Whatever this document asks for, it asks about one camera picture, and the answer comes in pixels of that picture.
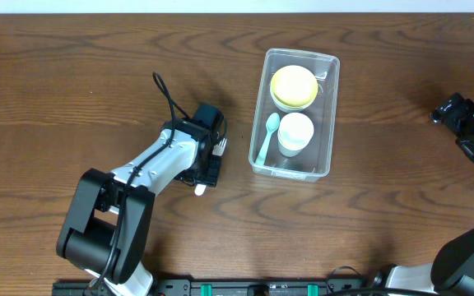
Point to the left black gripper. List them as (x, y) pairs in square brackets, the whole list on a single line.
[(208, 175)]

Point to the cream white plastic fork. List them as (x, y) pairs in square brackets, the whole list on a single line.
[(218, 150)]

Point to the mint green plastic spoon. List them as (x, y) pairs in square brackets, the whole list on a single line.
[(272, 124)]

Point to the cream white plastic cup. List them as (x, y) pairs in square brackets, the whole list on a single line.
[(295, 130)]

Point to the yellow plastic bowl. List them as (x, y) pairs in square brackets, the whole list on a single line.
[(294, 86)]

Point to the grey plastic cup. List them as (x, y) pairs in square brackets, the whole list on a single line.
[(288, 152)]

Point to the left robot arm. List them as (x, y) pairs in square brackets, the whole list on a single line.
[(106, 226)]

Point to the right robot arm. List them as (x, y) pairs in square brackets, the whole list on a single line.
[(452, 271)]

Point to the clear plastic container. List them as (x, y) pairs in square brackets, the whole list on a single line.
[(314, 161)]

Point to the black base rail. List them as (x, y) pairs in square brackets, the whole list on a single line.
[(181, 287)]

